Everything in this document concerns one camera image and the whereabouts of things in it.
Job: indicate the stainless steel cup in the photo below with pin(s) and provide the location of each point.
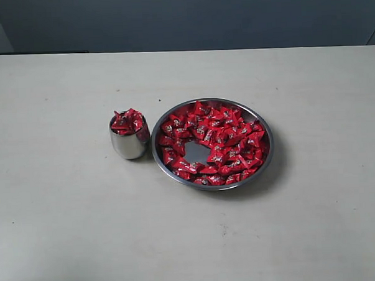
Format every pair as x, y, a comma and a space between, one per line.
130, 146

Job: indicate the red wrapped candy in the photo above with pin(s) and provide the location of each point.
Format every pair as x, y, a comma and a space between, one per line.
184, 169
234, 165
254, 141
201, 109

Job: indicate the red candy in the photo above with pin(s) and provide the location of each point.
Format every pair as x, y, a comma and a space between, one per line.
234, 165
184, 169
122, 124
254, 141
135, 120
201, 109

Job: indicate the stainless steel round plate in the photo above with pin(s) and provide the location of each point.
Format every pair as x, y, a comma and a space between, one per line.
211, 141

